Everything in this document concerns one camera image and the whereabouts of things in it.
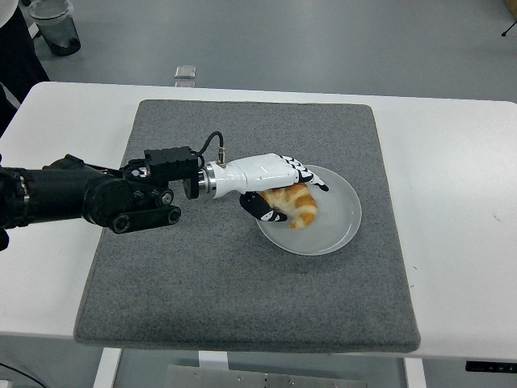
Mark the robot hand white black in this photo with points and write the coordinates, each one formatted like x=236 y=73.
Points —
x=258 y=174

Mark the golden croissant bread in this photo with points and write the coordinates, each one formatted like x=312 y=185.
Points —
x=301 y=202

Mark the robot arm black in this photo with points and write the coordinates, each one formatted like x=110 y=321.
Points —
x=60 y=194

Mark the grey round plate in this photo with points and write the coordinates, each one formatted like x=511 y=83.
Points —
x=335 y=230

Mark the grey metal plate with screws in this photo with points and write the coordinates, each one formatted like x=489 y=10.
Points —
x=262 y=380

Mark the grey felt mat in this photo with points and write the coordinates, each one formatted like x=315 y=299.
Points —
x=202 y=283

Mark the silver floor socket box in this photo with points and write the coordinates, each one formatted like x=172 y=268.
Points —
x=185 y=71

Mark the white table leg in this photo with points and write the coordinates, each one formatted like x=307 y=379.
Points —
x=213 y=360
x=107 y=369
x=415 y=374

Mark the black bin with clear bag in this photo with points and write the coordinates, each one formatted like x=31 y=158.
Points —
x=60 y=32

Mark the black tripod leg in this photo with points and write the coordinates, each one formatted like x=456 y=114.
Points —
x=509 y=29

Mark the black table control panel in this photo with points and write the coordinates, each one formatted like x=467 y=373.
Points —
x=490 y=366

